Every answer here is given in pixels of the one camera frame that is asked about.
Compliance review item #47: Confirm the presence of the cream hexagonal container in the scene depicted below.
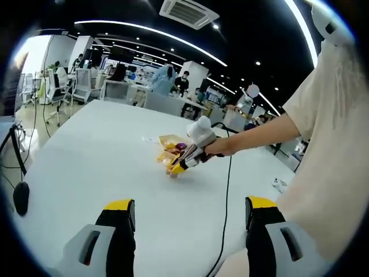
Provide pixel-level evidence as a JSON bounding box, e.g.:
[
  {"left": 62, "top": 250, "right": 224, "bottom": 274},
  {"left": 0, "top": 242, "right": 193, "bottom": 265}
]
[{"left": 158, "top": 133, "right": 191, "bottom": 154}]

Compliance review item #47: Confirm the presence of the long white ceiling light strip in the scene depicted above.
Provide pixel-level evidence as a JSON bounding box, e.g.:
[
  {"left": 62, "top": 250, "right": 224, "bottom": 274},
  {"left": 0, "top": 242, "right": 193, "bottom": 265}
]
[
  {"left": 74, "top": 20, "right": 228, "bottom": 67},
  {"left": 284, "top": 0, "right": 319, "bottom": 69}
]

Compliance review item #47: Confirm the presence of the white chest device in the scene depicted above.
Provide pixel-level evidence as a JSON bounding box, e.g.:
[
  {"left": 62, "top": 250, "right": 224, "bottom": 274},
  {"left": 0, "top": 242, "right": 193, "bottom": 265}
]
[{"left": 311, "top": 0, "right": 355, "bottom": 47}]

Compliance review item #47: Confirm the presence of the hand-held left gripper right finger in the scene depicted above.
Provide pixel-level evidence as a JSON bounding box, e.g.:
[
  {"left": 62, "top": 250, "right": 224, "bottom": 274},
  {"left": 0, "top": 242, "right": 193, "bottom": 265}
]
[{"left": 244, "top": 196, "right": 326, "bottom": 277}]

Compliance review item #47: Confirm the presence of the row of white office chairs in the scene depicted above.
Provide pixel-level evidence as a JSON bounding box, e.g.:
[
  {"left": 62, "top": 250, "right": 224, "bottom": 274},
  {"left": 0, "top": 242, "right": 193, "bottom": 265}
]
[{"left": 17, "top": 68, "right": 96, "bottom": 116}]

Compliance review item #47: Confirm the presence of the grey desk partition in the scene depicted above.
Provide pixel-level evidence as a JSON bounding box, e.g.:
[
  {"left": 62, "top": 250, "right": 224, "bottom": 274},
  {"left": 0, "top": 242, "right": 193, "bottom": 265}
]
[{"left": 144, "top": 93, "right": 188, "bottom": 116}]

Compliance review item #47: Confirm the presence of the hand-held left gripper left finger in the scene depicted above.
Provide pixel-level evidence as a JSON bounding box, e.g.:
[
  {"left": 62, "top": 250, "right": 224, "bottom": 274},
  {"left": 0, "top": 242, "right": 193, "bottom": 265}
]
[{"left": 54, "top": 198, "right": 136, "bottom": 277}]

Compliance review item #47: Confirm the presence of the person's right hand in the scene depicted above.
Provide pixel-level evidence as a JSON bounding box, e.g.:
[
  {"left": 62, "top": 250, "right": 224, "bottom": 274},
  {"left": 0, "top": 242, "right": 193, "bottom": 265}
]
[{"left": 201, "top": 138, "right": 231, "bottom": 158}]

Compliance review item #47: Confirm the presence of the small white device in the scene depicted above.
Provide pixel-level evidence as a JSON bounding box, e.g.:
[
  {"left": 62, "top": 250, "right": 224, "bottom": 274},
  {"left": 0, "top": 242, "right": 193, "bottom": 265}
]
[{"left": 270, "top": 178, "right": 288, "bottom": 193}]

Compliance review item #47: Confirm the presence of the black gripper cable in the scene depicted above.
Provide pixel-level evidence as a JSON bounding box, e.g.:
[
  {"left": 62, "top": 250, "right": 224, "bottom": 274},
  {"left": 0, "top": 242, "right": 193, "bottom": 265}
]
[{"left": 206, "top": 122, "right": 240, "bottom": 277}]

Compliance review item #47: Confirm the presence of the black computer mouse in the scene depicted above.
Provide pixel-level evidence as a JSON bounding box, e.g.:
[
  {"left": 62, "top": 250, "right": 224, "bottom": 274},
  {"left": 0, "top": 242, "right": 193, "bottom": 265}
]
[{"left": 13, "top": 181, "right": 31, "bottom": 216}]

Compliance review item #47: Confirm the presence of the white ceiling air conditioner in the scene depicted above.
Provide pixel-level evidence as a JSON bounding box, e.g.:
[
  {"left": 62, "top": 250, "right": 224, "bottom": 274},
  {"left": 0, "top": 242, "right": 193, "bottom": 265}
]
[{"left": 159, "top": 0, "right": 220, "bottom": 30}]

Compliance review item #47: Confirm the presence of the dark hanging monitor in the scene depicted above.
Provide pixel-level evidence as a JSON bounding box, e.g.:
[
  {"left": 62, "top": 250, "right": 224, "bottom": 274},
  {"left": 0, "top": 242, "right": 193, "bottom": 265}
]
[{"left": 111, "top": 46, "right": 136, "bottom": 63}]

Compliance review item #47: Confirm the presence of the black desk monitor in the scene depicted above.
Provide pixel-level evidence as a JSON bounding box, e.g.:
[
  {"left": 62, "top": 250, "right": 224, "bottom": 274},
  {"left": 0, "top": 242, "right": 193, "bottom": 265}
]
[{"left": 85, "top": 48, "right": 104, "bottom": 66}]

